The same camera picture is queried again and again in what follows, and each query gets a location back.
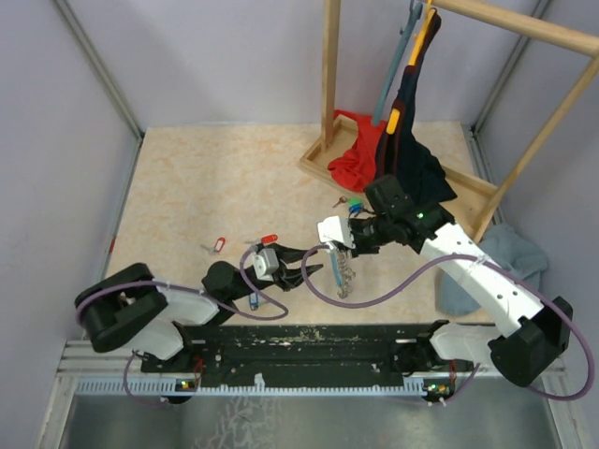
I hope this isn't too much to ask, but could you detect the light blue t-shirt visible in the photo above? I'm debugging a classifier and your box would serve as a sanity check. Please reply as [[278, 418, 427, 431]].
[[436, 224, 548, 317]]

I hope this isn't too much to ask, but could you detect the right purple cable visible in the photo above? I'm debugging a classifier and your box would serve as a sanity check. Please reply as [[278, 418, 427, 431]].
[[302, 244, 595, 406]]

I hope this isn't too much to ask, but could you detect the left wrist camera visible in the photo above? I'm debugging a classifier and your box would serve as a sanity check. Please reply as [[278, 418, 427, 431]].
[[253, 247, 280, 282]]

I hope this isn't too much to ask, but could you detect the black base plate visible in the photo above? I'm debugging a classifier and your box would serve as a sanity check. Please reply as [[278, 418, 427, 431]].
[[88, 318, 478, 389]]

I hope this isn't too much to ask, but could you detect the yellow hanger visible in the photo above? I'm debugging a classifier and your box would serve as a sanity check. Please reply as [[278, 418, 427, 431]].
[[386, 0, 434, 135]]

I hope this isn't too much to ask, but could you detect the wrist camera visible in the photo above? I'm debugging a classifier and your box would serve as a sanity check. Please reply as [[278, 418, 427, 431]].
[[317, 216, 355, 249], [253, 247, 280, 282]]

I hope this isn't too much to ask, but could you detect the purple cable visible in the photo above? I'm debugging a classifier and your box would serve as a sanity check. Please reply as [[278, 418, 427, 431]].
[[76, 245, 289, 409], [302, 244, 595, 406]]

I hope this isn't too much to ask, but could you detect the red tag key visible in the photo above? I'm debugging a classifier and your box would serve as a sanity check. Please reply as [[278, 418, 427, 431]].
[[245, 234, 278, 245], [200, 237, 226, 254]]

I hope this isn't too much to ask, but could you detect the wooden clothes rack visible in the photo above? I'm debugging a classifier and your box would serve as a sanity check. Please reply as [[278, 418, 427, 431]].
[[299, 1, 598, 239]]

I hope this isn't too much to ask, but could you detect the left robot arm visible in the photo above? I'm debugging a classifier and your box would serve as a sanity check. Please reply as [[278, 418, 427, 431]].
[[74, 243, 323, 371]]

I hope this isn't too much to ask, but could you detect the navy jersey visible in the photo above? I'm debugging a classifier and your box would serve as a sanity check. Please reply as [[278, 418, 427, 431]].
[[374, 8, 458, 205]]

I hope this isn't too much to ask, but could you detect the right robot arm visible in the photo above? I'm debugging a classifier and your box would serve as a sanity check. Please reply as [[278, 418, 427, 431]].
[[350, 175, 573, 387]]

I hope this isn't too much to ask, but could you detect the red t-shirt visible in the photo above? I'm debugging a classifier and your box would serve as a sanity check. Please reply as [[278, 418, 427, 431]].
[[328, 109, 387, 193]]

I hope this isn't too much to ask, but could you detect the grey-blue hanger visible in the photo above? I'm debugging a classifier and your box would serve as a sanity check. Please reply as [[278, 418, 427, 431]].
[[371, 1, 423, 126]]

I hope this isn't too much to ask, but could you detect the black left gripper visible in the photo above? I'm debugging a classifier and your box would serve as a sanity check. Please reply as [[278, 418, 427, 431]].
[[230, 241, 323, 300]]

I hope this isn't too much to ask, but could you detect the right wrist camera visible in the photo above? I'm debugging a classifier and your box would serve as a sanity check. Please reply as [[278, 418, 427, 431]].
[[317, 216, 355, 249]]

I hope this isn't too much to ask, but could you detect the white cable duct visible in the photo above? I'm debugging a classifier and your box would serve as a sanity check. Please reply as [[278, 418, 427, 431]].
[[74, 373, 469, 395]]

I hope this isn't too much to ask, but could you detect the large keyring with blue grip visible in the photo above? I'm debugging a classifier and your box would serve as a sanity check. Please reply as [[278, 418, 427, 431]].
[[329, 250, 356, 299]]

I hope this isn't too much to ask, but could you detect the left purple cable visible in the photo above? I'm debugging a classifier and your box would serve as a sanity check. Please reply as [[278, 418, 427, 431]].
[[76, 245, 289, 409]]

